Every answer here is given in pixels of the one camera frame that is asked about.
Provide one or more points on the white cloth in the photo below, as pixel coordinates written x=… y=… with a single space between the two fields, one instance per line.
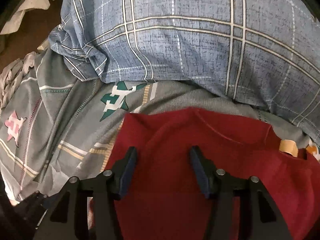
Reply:
x=27 y=7

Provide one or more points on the red knit sweater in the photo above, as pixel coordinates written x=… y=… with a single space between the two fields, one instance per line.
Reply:
x=170 y=135

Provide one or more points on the blue plaid pillow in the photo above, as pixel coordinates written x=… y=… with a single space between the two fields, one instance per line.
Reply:
x=187 y=50

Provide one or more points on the pale grey crumpled cloth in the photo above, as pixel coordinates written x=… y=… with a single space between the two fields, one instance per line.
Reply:
x=12 y=75

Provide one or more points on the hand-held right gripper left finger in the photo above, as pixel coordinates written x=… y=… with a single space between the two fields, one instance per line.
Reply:
x=127 y=172

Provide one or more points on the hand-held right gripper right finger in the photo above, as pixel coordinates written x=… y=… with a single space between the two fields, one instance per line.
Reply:
x=200 y=172

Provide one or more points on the grey star-print bedsheet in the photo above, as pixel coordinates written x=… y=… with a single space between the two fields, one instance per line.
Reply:
x=62 y=120

